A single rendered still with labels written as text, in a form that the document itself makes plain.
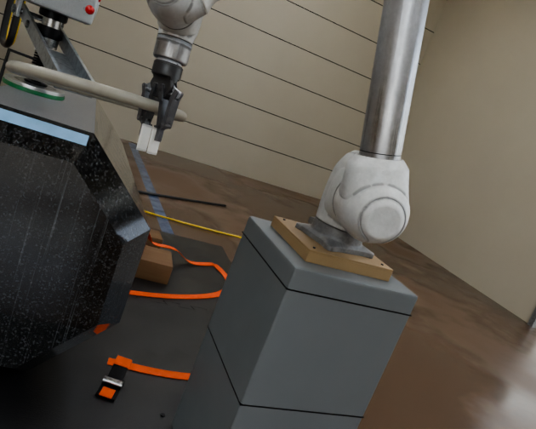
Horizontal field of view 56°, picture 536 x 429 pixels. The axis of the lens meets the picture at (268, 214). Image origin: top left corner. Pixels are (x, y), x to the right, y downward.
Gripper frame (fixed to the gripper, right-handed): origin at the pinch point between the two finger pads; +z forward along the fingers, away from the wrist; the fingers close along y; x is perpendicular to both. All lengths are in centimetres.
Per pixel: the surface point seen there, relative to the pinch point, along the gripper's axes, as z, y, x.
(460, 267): 57, 28, -551
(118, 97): -8.0, 1.3, 11.4
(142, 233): 30.7, 19.0, -24.2
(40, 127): 5.6, 38.4, 6.6
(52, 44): -22, 81, -16
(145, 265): 70, 93, -102
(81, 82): -8.7, 6.6, 18.5
